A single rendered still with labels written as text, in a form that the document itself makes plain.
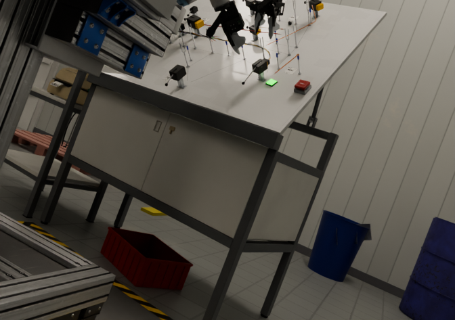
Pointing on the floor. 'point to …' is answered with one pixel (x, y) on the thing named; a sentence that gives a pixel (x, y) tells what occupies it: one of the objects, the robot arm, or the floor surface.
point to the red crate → (145, 259)
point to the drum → (432, 276)
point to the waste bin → (336, 245)
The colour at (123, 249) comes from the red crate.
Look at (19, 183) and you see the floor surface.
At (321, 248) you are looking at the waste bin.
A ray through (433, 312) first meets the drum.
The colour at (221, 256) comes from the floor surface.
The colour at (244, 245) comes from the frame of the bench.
